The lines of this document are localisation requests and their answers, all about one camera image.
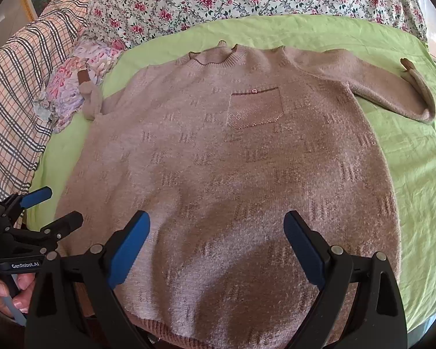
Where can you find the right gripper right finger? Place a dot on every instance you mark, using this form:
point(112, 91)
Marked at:
point(376, 319)

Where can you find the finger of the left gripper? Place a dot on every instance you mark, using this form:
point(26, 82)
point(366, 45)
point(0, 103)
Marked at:
point(15, 204)
point(51, 234)

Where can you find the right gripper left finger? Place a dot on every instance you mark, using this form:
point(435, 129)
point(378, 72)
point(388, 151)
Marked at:
point(56, 318)

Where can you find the beige knit sweater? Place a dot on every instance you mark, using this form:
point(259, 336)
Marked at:
point(217, 147)

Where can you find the person's left hand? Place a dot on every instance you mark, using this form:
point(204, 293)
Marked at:
point(22, 301)

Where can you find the plaid checked blanket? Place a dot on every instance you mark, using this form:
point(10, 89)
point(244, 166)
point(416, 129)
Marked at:
point(27, 61)

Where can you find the pink purple floral pillow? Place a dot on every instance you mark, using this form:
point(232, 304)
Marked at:
point(60, 99)

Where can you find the light green bed sheet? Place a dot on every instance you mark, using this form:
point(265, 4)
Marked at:
point(409, 147)

